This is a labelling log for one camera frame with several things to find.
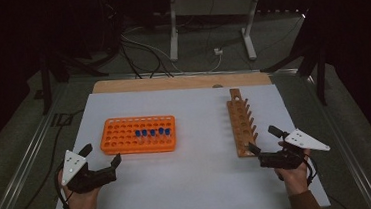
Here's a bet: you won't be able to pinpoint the wooden test tube rack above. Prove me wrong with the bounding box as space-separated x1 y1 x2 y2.
224 86 261 159

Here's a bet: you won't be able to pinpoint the aluminium floor rail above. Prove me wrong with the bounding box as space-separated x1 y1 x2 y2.
0 82 77 209
305 69 371 209

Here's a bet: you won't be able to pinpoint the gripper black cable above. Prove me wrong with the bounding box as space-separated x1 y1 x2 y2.
53 162 72 209
302 153 319 187

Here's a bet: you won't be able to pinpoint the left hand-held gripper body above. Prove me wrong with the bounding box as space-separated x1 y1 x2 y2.
58 146 119 196

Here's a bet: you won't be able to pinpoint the thin black floor cable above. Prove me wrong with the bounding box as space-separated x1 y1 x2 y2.
0 108 93 209

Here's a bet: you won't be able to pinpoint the black tripod stand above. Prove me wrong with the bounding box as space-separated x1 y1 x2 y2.
255 6 331 111
37 45 112 116

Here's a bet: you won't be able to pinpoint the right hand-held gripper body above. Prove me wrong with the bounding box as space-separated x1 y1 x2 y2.
256 125 332 173

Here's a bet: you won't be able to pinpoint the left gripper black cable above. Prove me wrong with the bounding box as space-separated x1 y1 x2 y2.
53 162 72 209

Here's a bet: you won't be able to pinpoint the white metal stand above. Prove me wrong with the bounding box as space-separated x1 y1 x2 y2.
164 0 268 68

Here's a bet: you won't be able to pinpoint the white floor cable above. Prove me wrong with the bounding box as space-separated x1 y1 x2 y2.
207 52 224 73

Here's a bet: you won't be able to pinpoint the orange test tube rack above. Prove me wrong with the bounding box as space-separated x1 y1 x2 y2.
97 112 178 158

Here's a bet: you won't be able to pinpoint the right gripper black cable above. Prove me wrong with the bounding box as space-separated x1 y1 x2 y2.
302 153 319 187

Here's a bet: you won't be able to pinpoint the person's right hand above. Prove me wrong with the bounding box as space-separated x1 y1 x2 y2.
272 147 315 198

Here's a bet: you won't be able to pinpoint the black floor cables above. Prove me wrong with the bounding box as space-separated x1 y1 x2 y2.
118 29 175 82

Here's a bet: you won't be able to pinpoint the person's left hand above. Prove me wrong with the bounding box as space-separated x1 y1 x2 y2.
56 165 103 209

